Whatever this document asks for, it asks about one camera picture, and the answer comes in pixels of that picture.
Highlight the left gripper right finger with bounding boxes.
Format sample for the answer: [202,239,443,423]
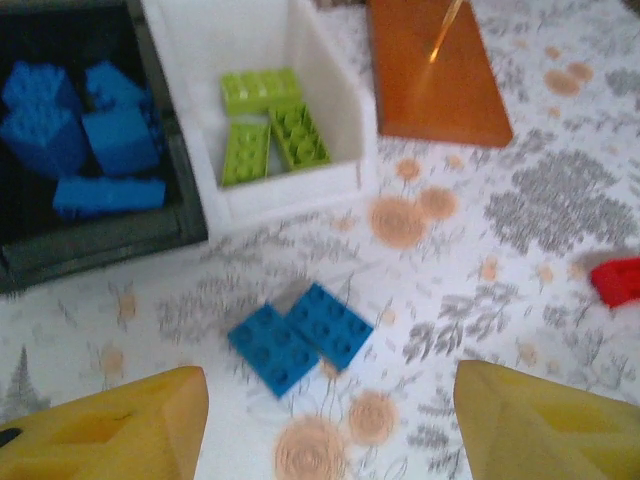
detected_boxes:
[452,358,640,480]

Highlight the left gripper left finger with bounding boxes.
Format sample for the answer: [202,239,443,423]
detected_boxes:
[0,364,210,480]

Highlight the black plastic bin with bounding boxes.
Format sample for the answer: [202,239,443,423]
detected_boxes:
[0,0,210,296]

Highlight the blue lego brick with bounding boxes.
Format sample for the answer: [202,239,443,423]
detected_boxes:
[0,60,87,177]
[284,282,375,374]
[227,302,321,400]
[83,59,151,114]
[52,174,167,221]
[80,104,162,177]

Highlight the green lego brick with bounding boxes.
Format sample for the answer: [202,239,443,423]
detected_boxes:
[219,67,303,115]
[221,122,273,189]
[268,102,332,174]

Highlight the white plastic bin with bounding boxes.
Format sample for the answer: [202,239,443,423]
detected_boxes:
[139,0,380,236]

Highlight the red lego brick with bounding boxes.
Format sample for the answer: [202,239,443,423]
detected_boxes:
[589,256,640,311]

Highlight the gold wire stand orange base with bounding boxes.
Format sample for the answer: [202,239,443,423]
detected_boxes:
[365,0,515,150]

